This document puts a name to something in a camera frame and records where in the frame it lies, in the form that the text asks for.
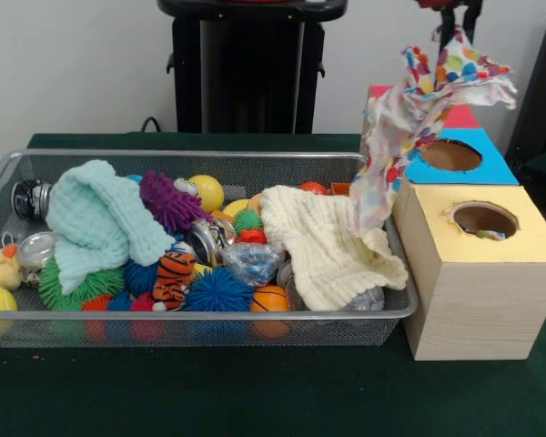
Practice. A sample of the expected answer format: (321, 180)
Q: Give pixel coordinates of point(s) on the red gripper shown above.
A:
(434, 3)

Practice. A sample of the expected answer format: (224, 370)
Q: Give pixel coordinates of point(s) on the colourful printed cloth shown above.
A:
(489, 235)
(391, 132)

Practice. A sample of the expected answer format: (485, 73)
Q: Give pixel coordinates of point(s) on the wooden box with three holes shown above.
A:
(478, 314)

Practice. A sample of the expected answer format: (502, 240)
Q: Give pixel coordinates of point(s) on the cream knitted cloth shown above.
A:
(318, 236)

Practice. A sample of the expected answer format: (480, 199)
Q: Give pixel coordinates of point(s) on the small orange basketball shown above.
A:
(269, 299)

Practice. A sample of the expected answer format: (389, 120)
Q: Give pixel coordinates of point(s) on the purple spiky toy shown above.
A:
(173, 200)

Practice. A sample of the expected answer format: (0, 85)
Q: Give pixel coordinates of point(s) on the blue spiky ball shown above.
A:
(218, 291)

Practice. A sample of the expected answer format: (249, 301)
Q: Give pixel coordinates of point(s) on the tiger plush toy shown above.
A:
(175, 273)

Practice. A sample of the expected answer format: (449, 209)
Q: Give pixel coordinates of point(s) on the mint green cloth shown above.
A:
(95, 218)

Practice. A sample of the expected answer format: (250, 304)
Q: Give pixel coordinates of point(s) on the green spiky ball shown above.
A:
(104, 282)

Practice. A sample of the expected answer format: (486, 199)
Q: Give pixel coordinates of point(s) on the yellow plush duck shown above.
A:
(2, 268)

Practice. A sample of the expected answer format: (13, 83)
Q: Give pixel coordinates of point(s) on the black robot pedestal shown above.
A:
(245, 82)

